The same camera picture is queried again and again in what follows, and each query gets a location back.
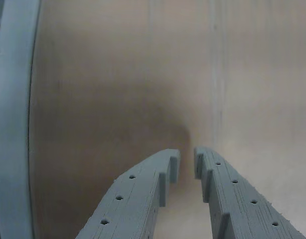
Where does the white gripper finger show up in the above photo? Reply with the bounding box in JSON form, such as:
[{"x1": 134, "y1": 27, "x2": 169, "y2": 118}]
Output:
[
  {"x1": 194, "y1": 146, "x2": 306, "y2": 239},
  {"x1": 75, "y1": 148, "x2": 181, "y2": 239}
]

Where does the white table rim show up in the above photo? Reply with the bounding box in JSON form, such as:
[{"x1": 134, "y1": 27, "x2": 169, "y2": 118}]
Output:
[{"x1": 0, "y1": 0, "x2": 41, "y2": 239}]

